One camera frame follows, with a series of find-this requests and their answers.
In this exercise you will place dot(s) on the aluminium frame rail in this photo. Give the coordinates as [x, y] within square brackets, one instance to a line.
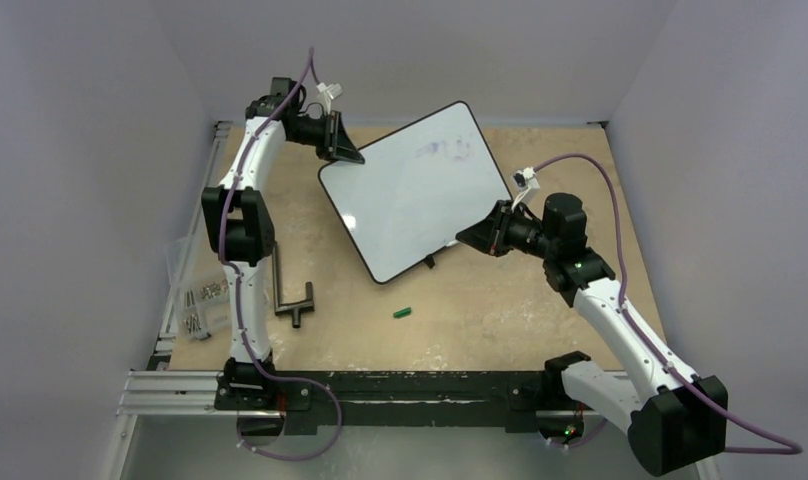
[158, 390]

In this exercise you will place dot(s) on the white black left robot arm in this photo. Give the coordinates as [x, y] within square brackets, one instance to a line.
[241, 232]

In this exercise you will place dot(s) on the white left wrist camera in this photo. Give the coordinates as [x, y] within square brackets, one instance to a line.
[327, 94]

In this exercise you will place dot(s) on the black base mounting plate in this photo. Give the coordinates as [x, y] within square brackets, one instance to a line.
[514, 401]

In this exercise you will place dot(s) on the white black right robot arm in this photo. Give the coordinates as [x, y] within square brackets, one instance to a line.
[659, 405]

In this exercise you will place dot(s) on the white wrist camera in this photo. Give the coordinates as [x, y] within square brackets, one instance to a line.
[527, 186]
[327, 94]

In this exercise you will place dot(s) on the white whiteboard black frame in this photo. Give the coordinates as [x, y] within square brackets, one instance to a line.
[415, 190]

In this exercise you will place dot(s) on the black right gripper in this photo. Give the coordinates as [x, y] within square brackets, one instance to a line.
[500, 228]

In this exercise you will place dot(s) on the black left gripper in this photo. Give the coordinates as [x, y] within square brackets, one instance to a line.
[336, 143]

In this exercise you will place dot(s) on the clear plastic screw box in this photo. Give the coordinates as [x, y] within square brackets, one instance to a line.
[200, 299]

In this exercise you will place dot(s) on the green marker cap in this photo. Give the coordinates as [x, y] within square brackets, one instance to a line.
[402, 313]

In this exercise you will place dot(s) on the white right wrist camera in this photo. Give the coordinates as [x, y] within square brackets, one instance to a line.
[527, 186]

